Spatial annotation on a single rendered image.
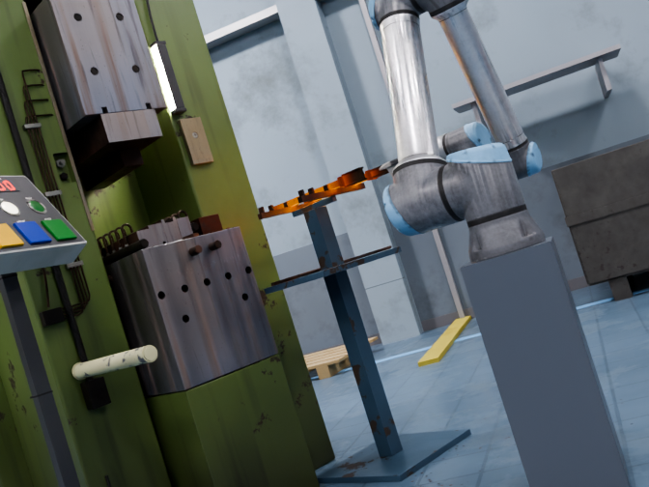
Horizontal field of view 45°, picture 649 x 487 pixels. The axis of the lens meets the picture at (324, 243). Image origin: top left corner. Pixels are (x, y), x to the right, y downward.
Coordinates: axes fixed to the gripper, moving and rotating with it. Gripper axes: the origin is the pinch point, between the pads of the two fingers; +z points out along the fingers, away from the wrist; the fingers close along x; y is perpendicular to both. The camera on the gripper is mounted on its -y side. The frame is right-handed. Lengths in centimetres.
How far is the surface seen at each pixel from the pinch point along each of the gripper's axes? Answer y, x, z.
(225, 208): -6, -23, 60
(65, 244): -1, -103, 32
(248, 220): 0, -14, 59
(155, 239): 1, -64, 49
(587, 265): 71, 222, 53
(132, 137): -33, -61, 48
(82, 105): -45, -74, 49
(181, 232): 1, -54, 48
